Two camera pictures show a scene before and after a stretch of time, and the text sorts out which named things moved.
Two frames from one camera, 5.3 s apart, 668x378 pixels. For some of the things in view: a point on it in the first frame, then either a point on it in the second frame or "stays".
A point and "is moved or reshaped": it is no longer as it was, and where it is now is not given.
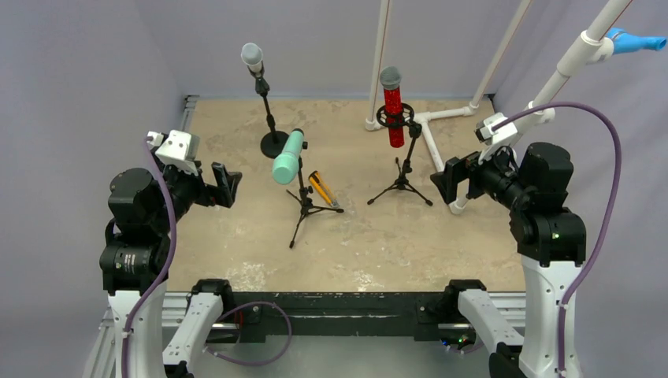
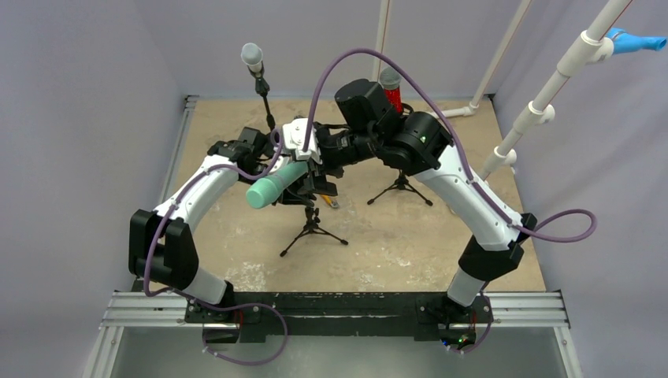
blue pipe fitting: x=625 y=42 stays
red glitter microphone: x=391 y=79 stays
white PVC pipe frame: x=594 y=45 stays
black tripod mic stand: x=304 y=198 is moved or reshaped
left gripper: x=225 y=182 -> x=292 y=196
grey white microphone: x=251 y=54 stays
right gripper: x=466 y=174 -> x=324 y=170
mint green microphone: x=285 y=164 is moved or reshaped
